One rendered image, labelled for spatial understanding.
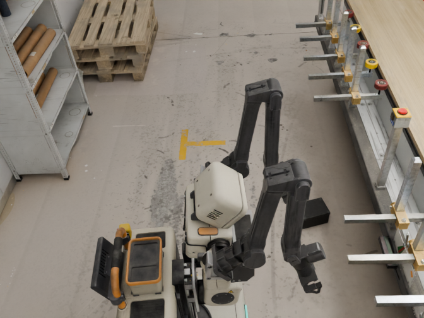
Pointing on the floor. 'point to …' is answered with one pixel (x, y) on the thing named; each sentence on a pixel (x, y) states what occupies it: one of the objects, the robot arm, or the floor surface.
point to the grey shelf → (7, 73)
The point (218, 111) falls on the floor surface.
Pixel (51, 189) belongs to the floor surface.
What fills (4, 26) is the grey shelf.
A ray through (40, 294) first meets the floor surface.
